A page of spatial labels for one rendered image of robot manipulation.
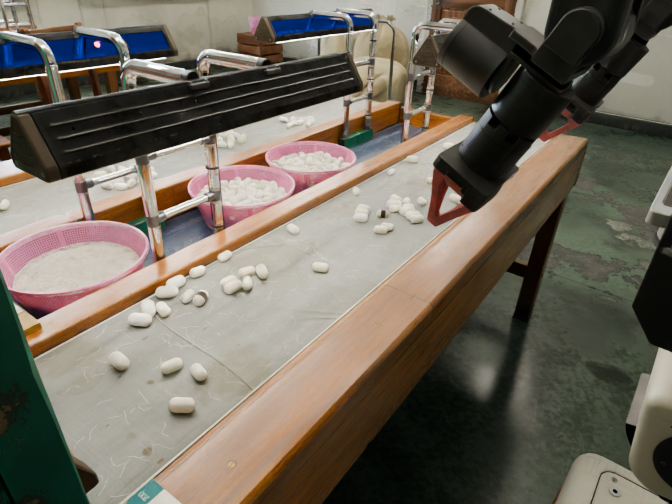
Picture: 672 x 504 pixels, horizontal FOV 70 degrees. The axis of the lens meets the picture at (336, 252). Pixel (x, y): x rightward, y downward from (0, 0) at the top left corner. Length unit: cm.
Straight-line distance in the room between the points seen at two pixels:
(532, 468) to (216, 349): 113
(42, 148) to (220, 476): 40
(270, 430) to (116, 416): 21
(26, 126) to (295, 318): 47
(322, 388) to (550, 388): 134
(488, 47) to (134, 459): 59
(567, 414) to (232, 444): 140
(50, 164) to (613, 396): 182
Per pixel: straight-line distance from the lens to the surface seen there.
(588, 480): 133
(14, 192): 145
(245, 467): 61
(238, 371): 74
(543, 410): 184
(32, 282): 105
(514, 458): 167
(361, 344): 74
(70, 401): 77
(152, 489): 59
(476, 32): 51
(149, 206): 93
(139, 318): 84
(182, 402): 69
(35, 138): 62
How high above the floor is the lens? 126
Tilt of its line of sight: 31 degrees down
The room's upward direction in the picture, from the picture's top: 2 degrees clockwise
